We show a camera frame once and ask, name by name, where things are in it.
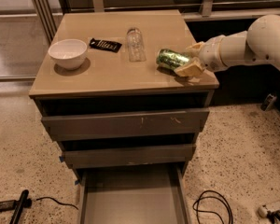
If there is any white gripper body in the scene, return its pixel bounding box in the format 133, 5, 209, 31
199, 35, 228, 73

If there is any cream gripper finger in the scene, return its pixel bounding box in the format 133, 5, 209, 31
186, 42, 204, 57
175, 57, 205, 77

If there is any green soda can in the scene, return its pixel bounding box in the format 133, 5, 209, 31
156, 49, 191, 70

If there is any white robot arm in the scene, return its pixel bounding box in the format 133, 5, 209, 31
175, 15, 280, 77

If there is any grey drawer cabinet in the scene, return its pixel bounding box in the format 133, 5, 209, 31
28, 9, 220, 224

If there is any grey middle drawer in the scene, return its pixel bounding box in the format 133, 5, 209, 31
63, 144, 195, 169

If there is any grey drawer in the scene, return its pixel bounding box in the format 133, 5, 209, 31
77, 164, 191, 224
42, 108, 209, 141
63, 144, 195, 169

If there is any grey top drawer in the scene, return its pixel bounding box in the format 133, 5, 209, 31
42, 108, 209, 141

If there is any grey bottom drawer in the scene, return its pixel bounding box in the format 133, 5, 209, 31
77, 164, 191, 224

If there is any clear plastic bottle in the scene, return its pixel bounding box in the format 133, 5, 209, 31
126, 27, 147, 62

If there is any small grey floor device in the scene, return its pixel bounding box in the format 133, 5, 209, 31
260, 93, 277, 111

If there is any black snack packet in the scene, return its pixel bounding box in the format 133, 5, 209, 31
89, 38, 121, 53

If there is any white ceramic bowl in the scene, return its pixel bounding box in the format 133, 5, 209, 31
49, 39, 88, 70

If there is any white power strip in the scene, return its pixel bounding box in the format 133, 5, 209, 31
258, 200, 280, 217

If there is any black bar device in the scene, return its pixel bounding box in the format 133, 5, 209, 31
9, 189, 32, 224

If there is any black coiled cable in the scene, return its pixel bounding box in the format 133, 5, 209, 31
191, 189, 234, 224

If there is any black power adapter with cable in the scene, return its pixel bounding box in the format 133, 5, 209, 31
0, 197, 77, 212

